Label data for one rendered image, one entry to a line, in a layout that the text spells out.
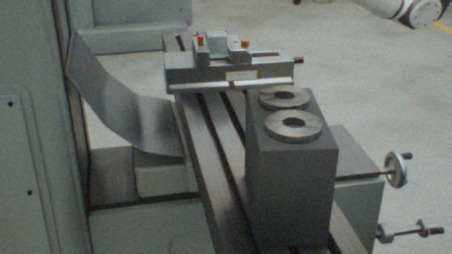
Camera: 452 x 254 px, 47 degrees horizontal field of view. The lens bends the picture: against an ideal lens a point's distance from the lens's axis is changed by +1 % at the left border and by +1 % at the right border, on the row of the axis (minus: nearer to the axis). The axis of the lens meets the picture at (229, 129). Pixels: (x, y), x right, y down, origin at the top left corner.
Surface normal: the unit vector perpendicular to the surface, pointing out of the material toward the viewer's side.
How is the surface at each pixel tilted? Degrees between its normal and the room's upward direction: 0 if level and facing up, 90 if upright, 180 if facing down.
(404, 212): 0
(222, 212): 0
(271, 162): 90
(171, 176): 90
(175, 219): 90
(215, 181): 0
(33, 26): 89
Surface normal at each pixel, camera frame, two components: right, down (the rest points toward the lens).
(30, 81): 0.20, 0.45
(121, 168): 0.00, -0.87
